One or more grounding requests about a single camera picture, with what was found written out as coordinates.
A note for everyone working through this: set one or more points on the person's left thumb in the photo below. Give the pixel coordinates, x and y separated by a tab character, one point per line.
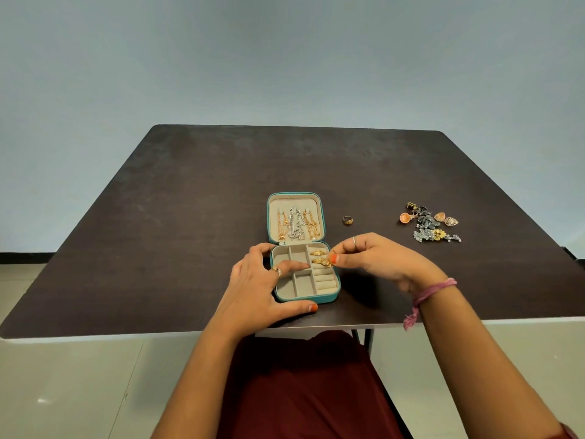
297	309

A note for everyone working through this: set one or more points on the person's right thumb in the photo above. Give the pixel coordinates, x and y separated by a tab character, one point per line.
346	261

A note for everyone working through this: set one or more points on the pile of assorted earrings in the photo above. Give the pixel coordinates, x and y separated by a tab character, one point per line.
429	222

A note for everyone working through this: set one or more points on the maroon skirt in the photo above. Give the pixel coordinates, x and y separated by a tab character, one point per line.
306	388

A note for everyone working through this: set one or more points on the person's left forearm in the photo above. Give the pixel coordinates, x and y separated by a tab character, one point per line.
201	384

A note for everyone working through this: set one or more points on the person's right hand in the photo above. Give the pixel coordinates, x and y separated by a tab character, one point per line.
388	260

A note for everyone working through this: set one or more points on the person's left hand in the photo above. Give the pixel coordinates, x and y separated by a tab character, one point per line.
249	292

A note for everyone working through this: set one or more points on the person's right forearm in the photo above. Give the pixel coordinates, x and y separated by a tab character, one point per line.
480	361

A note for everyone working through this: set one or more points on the teal jewelry box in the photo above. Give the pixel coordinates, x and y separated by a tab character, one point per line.
299	288

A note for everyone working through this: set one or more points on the black table leg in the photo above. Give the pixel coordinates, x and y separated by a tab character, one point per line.
363	342

